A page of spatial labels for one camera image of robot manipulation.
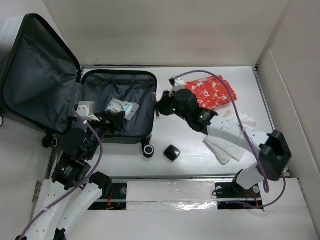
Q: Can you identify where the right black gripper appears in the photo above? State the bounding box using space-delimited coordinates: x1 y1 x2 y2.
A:
154 89 190 122

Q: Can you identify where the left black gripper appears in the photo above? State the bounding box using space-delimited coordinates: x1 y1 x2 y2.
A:
86 109 125 159

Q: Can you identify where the clear plastic packet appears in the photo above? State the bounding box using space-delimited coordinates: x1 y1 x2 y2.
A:
106 98 140 121

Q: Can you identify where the red white patterned cloth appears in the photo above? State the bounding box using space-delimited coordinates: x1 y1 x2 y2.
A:
184 76 232 111

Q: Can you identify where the black square compact case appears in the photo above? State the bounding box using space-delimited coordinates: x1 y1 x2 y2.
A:
163 144 181 163

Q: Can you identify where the black suitcase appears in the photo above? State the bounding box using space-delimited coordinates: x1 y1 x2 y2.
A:
0 13 158 158

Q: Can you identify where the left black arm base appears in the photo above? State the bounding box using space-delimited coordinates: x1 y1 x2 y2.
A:
88 182 128 211

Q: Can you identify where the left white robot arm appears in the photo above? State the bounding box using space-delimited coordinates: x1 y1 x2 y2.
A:
17 104 125 240

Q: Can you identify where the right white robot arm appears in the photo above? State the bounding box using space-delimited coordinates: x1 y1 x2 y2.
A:
156 89 292 197

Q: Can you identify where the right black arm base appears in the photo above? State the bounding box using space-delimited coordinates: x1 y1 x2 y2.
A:
211 182 263 210

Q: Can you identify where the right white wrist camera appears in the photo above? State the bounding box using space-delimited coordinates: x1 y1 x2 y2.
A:
169 77 186 97

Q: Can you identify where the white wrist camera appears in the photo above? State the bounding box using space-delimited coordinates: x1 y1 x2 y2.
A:
169 77 186 97
76 101 100 122

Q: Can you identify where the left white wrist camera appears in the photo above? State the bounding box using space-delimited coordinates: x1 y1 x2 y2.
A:
76 101 100 122

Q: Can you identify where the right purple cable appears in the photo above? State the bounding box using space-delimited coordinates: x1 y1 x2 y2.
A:
171 70 287 210

